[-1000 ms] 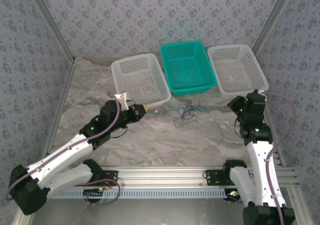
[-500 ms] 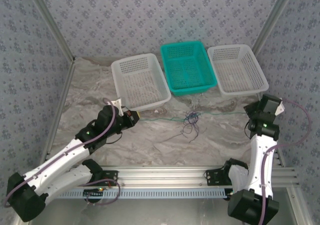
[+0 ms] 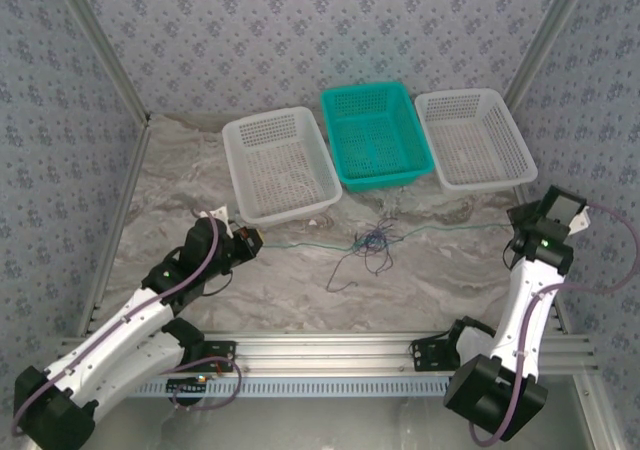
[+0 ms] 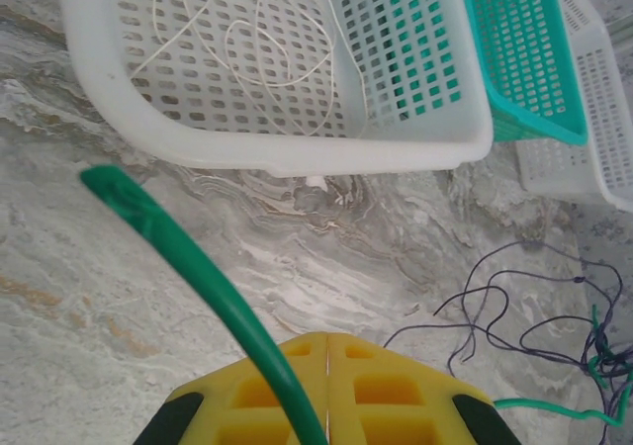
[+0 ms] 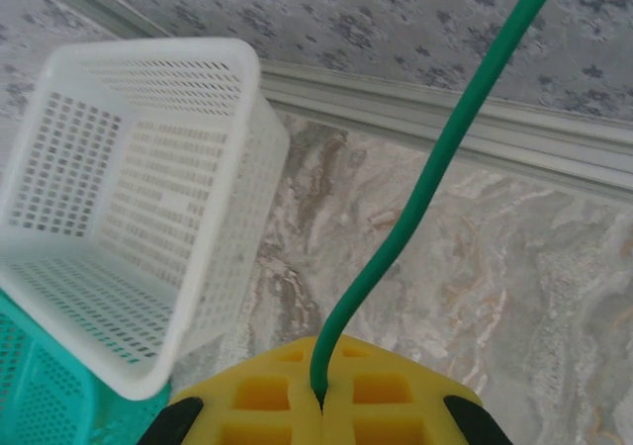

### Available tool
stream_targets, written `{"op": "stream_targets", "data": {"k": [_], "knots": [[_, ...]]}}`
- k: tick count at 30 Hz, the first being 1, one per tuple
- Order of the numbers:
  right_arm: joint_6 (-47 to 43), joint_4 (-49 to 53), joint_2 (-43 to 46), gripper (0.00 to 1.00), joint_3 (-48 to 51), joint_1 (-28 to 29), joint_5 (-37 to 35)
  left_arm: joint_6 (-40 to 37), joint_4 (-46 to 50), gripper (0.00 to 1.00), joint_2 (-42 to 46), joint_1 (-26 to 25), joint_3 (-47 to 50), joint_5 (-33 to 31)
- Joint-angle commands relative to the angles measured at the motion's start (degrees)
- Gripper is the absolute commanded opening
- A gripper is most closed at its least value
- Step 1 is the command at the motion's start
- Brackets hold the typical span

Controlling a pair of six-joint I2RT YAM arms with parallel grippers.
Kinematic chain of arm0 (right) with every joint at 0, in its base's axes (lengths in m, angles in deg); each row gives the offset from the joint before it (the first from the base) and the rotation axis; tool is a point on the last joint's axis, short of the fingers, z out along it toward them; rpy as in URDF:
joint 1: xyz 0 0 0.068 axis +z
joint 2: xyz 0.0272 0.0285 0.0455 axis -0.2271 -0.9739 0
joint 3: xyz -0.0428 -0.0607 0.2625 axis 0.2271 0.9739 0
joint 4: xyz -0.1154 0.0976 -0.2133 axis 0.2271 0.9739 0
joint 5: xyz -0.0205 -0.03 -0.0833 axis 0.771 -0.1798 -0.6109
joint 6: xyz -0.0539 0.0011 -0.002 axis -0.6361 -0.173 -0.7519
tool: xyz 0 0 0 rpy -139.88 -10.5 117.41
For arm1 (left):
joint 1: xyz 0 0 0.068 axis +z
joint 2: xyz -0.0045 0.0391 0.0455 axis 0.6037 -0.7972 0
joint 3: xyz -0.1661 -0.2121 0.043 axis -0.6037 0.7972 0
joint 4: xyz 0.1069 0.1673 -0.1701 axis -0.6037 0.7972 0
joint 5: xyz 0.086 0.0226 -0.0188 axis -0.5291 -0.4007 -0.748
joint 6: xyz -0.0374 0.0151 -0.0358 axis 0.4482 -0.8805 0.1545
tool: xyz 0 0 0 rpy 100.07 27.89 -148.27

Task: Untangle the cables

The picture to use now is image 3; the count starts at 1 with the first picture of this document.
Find white plastic basket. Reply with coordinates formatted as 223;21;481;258
221;105;344;229
413;87;539;194

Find thin white cable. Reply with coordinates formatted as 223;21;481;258
269;167;325;209

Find thin purple cable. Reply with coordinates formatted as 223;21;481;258
352;215;405;277
325;219;396;294

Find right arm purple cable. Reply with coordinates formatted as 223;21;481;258
467;203;640;446

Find grey metal panel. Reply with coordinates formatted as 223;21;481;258
89;397;596;450

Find aluminium frame post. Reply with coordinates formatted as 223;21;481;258
501;0;597;102
49;0;152;127

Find left gripper thin black wire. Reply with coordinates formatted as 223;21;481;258
199;267;236;296

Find white slotted cable duct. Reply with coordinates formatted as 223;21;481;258
127;376;451;400

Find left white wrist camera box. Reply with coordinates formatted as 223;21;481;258
193;203;234;239

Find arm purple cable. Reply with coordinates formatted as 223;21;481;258
9;214;244;437
467;203;640;446

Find black electronics board with LED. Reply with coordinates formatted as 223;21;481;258
166;377;210;399

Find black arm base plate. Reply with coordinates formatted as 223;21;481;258
410;337;464;373
197;340;237;373

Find teal plastic basket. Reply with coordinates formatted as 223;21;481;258
319;81;435;195

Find aluminium mounting rail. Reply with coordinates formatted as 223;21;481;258
52;333;600;375

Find aluminium frame leg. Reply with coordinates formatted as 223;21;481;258
572;373;624;450

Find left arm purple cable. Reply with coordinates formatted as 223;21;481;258
9;214;244;437

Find thin green cable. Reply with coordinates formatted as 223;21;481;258
262;221;517;254

